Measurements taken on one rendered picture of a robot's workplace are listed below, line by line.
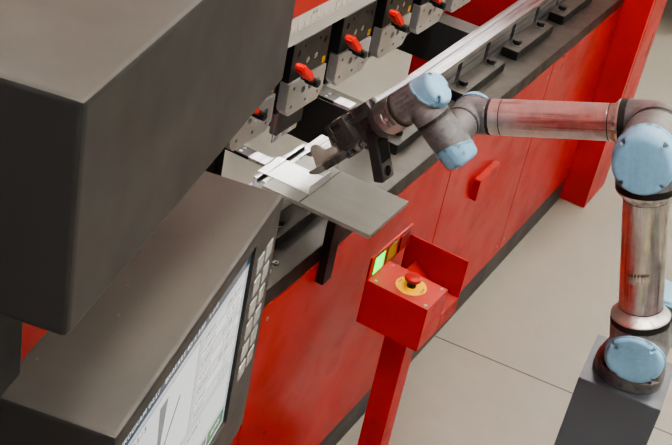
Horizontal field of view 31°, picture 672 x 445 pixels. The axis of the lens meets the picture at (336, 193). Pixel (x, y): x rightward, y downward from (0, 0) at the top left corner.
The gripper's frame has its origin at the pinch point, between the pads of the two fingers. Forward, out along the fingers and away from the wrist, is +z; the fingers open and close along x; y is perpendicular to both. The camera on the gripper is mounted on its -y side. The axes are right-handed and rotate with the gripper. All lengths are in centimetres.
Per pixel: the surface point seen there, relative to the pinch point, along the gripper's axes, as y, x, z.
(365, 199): -10.6, -3.1, -2.7
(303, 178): 0.2, -0.1, 6.2
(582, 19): -12, -177, 13
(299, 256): -13.2, 8.7, 11.5
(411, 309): -37.4, -6.8, 5.9
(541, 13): -2, -158, 15
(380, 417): -60, -14, 38
